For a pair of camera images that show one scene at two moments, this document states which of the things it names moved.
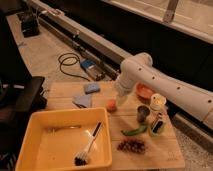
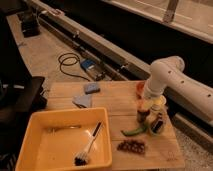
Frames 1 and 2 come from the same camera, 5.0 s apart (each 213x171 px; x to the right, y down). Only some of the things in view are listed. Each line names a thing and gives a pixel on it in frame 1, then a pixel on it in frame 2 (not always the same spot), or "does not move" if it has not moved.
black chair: x=19 y=97 does not move
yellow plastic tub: x=53 y=137 does not move
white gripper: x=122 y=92 to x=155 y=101
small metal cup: x=142 y=112 does not move
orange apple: x=111 y=106 to x=144 y=107
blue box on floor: x=88 y=63 does not move
